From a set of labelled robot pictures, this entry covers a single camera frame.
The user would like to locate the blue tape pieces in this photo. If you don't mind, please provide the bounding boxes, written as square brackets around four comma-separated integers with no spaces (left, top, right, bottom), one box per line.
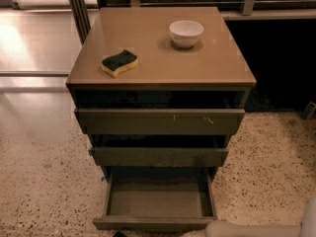
[88,149,107,182]

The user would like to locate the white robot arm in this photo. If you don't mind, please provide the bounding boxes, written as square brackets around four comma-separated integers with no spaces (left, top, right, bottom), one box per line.
[181,197,316,237]

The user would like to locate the metal railing frame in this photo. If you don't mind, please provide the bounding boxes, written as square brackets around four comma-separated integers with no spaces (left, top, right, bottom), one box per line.
[69,0,316,36]

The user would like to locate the white ceramic bowl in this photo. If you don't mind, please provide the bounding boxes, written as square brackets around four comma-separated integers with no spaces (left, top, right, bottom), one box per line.
[169,20,203,48]

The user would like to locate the grey box at wall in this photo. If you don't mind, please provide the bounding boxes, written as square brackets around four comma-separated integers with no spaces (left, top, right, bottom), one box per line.
[300,102,316,119]

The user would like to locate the yellow green sponge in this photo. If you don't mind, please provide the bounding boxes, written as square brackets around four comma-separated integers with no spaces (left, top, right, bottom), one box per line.
[102,49,138,78]

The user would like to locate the grey drawer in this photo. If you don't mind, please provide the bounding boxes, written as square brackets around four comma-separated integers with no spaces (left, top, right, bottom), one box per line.
[75,109,245,135]
[94,167,216,231]
[91,147,228,167]

